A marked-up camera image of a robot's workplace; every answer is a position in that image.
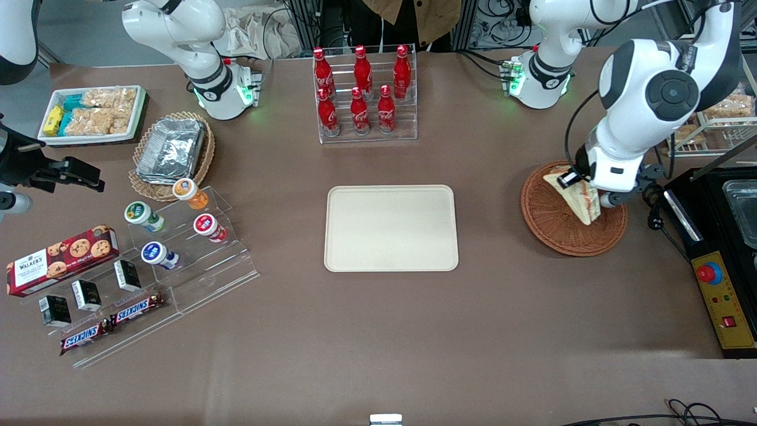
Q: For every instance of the rice cracker packet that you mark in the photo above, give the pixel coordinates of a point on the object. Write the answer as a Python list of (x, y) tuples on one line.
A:
[(109, 97), (97, 121)]

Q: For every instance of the beige plastic tray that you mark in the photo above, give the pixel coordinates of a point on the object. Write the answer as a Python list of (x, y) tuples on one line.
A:
[(390, 228)]

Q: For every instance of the red cola bottle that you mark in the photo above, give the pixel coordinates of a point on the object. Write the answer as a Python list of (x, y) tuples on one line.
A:
[(321, 71), (327, 113), (359, 112), (402, 70), (362, 70), (386, 111)]

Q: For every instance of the clear acrylic stepped stand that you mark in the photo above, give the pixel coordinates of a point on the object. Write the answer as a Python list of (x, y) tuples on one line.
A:
[(136, 334), (213, 272)]

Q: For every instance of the brown round wicker basket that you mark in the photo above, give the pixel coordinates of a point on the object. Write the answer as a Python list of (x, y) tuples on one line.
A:
[(550, 236)]

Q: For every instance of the light woven wicker basket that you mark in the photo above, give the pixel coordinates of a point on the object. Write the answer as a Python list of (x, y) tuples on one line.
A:
[(204, 160)]

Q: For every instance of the bagged cracker packet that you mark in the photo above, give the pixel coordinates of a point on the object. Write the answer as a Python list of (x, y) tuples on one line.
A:
[(686, 135), (730, 106)]

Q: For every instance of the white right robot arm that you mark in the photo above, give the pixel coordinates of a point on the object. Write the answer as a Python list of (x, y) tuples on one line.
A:
[(195, 53)]

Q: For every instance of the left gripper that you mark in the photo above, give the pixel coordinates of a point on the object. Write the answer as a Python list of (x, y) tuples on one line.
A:
[(582, 161)]

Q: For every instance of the white rectangular snack tray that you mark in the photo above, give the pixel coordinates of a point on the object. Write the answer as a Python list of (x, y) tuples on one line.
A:
[(139, 112)]

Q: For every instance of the green lid yogurt cup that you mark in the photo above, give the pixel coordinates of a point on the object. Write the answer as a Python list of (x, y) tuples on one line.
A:
[(142, 215)]

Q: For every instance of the black countertop appliance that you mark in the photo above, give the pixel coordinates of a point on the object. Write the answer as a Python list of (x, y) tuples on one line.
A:
[(680, 207)]

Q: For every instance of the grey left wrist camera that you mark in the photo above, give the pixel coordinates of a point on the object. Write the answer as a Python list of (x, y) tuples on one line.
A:
[(612, 199)]

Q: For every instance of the person in brown jacket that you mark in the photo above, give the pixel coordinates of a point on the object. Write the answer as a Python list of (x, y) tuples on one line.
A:
[(434, 18)]

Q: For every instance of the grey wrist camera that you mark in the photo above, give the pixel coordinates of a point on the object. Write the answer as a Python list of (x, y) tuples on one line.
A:
[(612, 199), (15, 202)]

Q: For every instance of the Snickers chocolate bar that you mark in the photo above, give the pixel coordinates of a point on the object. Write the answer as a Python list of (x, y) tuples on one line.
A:
[(137, 309), (83, 337)]

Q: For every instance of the blue lid yogurt cup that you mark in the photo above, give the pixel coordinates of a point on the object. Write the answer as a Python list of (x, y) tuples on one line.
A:
[(157, 254)]

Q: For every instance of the red Walkers cookie box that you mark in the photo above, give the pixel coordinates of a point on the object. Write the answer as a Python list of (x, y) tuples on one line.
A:
[(62, 260)]

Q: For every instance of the aluminium frame rack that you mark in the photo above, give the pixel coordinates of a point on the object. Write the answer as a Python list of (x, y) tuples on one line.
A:
[(304, 18)]

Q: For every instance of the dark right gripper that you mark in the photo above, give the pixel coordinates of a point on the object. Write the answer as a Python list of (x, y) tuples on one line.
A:
[(22, 166)]

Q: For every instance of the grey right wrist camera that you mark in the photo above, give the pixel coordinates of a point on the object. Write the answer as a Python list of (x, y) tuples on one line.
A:
[(15, 202)]

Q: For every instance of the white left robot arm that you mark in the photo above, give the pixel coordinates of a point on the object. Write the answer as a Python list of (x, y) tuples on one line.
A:
[(656, 89)]

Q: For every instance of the yellow snack packet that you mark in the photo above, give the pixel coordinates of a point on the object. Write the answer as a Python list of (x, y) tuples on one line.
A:
[(53, 120)]

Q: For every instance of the triangular sandwich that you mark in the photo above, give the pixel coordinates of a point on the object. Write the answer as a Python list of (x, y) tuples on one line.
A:
[(582, 204)]

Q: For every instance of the small black box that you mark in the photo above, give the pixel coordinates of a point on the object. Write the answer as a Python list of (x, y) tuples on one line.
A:
[(87, 294), (56, 310), (128, 275)]

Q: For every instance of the stack of foil containers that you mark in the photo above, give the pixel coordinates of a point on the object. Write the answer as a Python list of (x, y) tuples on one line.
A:
[(171, 151)]

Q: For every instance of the red lid yogurt cup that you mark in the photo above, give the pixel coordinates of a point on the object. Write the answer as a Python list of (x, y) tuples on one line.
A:
[(208, 226)]

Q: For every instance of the yellow emergency stop control box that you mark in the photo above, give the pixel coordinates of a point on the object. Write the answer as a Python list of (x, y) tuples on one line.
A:
[(724, 302)]

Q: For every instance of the clear acrylic bottle rack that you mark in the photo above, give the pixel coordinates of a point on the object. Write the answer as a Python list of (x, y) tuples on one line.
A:
[(408, 118)]

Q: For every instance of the orange lid yogurt cup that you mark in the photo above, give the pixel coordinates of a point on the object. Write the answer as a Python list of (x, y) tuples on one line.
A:
[(189, 192)]

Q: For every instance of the beige cloth bag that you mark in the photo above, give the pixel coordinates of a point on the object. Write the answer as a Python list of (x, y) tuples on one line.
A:
[(254, 32)]

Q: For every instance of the teal snack packet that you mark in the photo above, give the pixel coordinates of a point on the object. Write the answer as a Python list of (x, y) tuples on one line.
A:
[(65, 123), (73, 102)]

